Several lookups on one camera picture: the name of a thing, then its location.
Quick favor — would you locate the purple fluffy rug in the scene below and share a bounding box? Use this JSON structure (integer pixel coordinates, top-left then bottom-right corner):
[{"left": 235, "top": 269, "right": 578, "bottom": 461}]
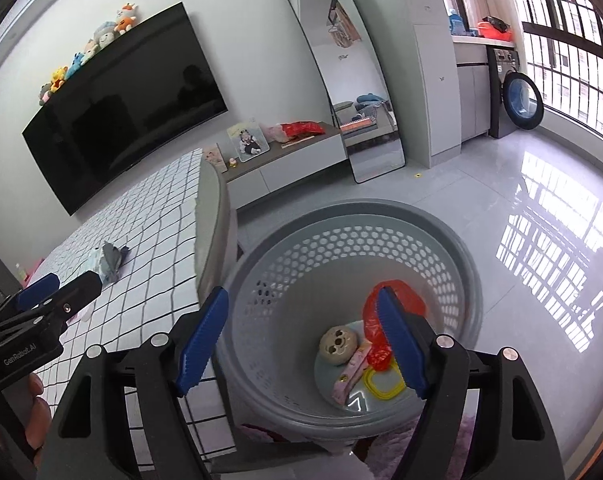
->
[{"left": 350, "top": 414, "right": 475, "bottom": 480}]

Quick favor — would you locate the red plastic bag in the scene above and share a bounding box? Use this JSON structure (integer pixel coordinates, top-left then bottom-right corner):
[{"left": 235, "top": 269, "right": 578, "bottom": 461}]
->
[{"left": 362, "top": 280, "right": 427, "bottom": 372}]

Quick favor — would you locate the white blue snack packet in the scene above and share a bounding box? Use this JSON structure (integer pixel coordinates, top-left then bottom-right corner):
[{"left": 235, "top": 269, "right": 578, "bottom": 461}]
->
[{"left": 83, "top": 247, "right": 103, "bottom": 275}]

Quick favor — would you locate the framed child photo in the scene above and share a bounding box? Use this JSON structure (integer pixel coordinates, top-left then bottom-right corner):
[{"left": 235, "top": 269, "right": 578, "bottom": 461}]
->
[{"left": 226, "top": 119, "right": 270, "bottom": 162}]

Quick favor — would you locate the front-load washing machine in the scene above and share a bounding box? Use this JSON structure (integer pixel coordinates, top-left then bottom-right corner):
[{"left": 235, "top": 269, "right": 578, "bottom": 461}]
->
[{"left": 487, "top": 47, "right": 545, "bottom": 139}]

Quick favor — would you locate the pink snack stick wrapper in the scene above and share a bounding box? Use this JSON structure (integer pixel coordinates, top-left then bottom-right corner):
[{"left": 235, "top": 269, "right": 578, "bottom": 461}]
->
[{"left": 332, "top": 341, "right": 372, "bottom": 405}]

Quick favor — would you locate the plush toys row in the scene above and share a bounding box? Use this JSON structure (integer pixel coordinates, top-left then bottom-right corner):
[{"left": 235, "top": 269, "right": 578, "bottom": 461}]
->
[{"left": 39, "top": 3, "right": 138, "bottom": 106}]

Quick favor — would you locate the black wall television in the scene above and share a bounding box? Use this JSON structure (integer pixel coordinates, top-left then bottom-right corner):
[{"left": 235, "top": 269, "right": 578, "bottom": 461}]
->
[{"left": 22, "top": 3, "right": 228, "bottom": 214}]

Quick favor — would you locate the orange basin on counter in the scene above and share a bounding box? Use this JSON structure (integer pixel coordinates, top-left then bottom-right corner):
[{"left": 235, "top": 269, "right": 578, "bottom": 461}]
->
[{"left": 477, "top": 15, "right": 513, "bottom": 42}]

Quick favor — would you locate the low grey tv cabinet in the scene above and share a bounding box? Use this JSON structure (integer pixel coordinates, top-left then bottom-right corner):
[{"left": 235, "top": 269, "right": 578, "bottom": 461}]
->
[{"left": 223, "top": 122, "right": 347, "bottom": 209}]

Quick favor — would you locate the tall grey cabinet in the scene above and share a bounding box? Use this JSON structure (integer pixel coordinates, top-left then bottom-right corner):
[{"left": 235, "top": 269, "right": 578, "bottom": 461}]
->
[{"left": 355, "top": 0, "right": 461, "bottom": 168}]

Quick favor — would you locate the beige sloth plush ball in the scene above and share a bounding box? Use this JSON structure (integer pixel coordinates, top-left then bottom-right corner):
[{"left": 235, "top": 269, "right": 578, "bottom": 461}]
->
[{"left": 319, "top": 325, "right": 359, "bottom": 366}]

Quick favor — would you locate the standing floor mirror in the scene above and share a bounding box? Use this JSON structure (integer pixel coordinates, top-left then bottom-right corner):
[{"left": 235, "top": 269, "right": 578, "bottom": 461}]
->
[{"left": 287, "top": 0, "right": 405, "bottom": 183}]

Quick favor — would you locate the person's left hand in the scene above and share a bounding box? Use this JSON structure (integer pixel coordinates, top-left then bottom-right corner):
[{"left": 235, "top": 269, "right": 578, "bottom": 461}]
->
[{"left": 24, "top": 374, "right": 52, "bottom": 468}]

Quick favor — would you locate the yellow square plastic ring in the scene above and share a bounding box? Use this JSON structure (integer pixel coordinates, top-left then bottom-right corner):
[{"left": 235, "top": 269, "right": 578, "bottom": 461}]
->
[{"left": 362, "top": 362, "right": 408, "bottom": 402}]

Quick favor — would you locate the grey perforated laundry basket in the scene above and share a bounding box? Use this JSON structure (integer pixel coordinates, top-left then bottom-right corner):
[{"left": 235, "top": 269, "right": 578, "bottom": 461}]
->
[{"left": 216, "top": 200, "right": 484, "bottom": 443}]

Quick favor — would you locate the red bag on cabinet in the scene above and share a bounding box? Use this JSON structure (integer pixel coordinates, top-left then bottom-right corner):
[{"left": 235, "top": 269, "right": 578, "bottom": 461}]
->
[{"left": 280, "top": 122, "right": 325, "bottom": 140}]

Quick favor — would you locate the grey foil wrapper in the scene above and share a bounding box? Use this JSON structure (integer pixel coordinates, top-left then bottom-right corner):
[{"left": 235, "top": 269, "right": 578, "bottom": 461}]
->
[{"left": 98, "top": 242, "right": 129, "bottom": 286}]

